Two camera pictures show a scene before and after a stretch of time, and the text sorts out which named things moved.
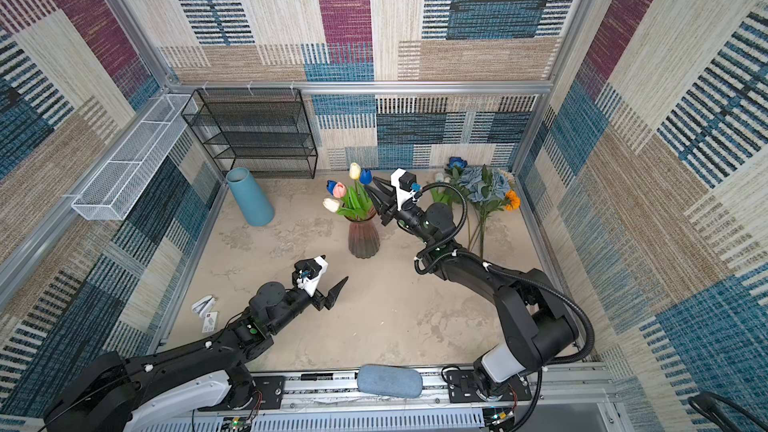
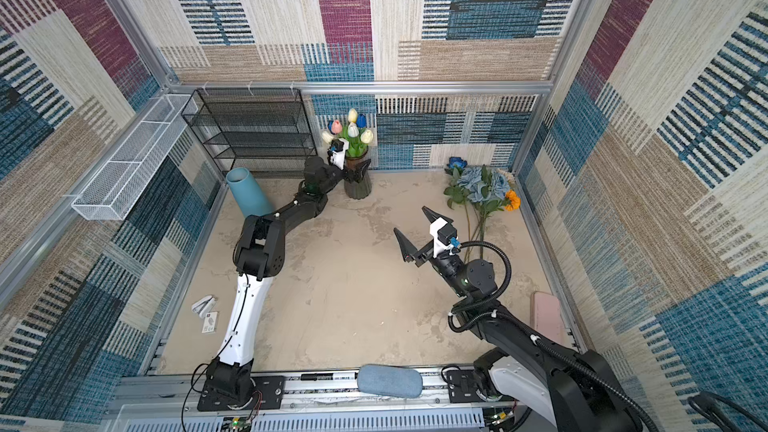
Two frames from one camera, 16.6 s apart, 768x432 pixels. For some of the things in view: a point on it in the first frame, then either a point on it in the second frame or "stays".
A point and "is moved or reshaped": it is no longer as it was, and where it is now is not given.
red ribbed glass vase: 363,239 → 362,189
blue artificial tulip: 366,175 is moved or reshaped
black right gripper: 387,210 → 407,248
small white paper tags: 204,308 stays
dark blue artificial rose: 456,161 stays
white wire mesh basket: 114,191 stays
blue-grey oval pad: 390,381 stays
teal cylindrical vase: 257,208 stays
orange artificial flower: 512,199 stays
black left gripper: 328,300 → 357,174
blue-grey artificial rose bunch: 484,191 stays
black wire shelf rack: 264,131 stays
